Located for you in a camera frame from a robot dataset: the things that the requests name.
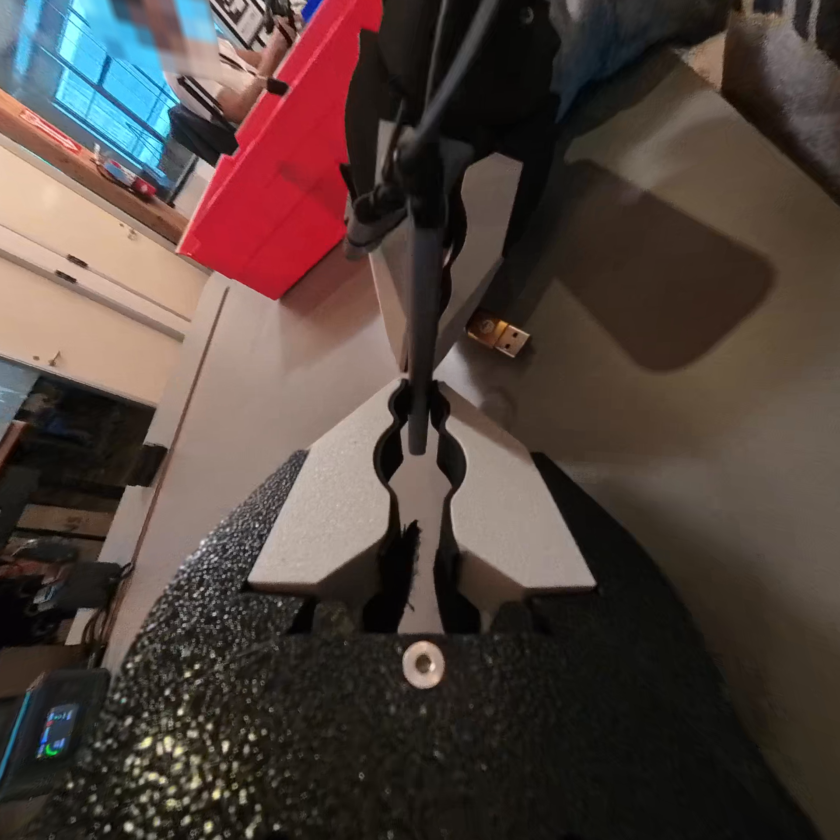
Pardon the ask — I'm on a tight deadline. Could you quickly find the black hub cable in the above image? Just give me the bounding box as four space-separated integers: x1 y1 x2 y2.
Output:
344 0 506 258

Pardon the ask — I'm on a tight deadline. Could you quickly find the dark grey usb hub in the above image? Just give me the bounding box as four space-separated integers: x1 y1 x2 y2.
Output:
402 220 448 455

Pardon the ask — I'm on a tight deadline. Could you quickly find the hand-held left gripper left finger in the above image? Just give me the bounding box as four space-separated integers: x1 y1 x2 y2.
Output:
247 377 422 632

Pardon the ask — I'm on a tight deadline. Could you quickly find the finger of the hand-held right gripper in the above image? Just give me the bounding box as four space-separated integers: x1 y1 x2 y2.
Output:
371 215 412 370
432 154 526 367

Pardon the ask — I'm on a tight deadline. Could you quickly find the blue-lit window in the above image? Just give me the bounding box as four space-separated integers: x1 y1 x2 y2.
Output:
10 0 221 168

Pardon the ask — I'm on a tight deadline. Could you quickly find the gold usb plug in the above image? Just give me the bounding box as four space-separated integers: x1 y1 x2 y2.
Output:
465 314 534 360

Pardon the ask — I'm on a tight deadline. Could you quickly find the white printed tag board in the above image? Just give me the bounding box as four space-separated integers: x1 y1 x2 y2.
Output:
210 0 270 47

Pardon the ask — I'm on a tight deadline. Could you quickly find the red plastic bin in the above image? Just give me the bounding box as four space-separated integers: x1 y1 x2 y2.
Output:
176 0 385 301

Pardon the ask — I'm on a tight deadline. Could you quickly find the white hinged door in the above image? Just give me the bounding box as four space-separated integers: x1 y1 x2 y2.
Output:
0 143 212 316

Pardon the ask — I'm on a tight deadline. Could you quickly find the glass partition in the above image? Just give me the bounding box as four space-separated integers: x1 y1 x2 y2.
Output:
0 357 158 500

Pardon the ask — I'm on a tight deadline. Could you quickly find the person's right forearm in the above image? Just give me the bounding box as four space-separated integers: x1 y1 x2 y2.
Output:
551 0 840 219

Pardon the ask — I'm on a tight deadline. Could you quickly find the small black box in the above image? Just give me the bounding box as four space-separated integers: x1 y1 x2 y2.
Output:
123 441 166 488

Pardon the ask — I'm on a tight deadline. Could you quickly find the red wall sign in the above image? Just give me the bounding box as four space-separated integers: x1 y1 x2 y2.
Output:
18 107 81 153

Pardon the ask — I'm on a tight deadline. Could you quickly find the black device with colour screen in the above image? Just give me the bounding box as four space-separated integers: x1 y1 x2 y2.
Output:
0 668 110 803

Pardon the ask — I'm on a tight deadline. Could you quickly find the wooden beam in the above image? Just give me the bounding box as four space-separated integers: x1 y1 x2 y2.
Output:
0 88 188 245

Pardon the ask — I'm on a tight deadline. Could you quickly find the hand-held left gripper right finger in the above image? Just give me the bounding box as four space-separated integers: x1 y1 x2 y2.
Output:
428 379 598 632

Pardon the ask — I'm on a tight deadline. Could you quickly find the white door with handle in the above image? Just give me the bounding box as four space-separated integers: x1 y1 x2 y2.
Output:
0 256 191 404

